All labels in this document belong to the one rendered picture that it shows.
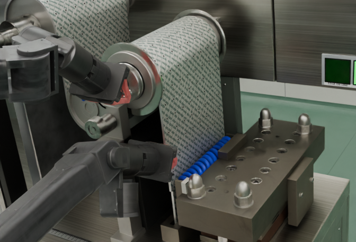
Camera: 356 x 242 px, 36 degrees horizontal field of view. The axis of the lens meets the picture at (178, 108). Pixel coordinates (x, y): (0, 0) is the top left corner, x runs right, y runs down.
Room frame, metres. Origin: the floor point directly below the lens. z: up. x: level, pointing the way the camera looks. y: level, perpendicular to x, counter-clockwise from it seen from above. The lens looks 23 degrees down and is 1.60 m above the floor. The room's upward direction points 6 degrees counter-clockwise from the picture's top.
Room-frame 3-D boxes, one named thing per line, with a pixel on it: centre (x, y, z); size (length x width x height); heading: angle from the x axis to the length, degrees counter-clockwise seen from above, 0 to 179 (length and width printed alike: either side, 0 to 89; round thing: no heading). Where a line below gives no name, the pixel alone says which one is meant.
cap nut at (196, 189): (0.90, -0.02, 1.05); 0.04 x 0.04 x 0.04
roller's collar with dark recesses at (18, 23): (1.11, 0.30, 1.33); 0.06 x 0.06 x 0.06; 56
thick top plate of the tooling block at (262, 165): (1.02, -0.16, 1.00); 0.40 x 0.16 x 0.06; 146
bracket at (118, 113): (0.97, 0.14, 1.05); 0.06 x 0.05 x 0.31; 146
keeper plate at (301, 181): (0.98, -0.24, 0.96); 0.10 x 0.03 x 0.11; 146
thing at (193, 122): (1.05, -0.03, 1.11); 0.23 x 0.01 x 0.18; 146
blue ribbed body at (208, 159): (1.04, -0.05, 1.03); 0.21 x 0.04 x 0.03; 146
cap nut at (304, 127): (1.12, -0.28, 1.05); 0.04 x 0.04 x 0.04
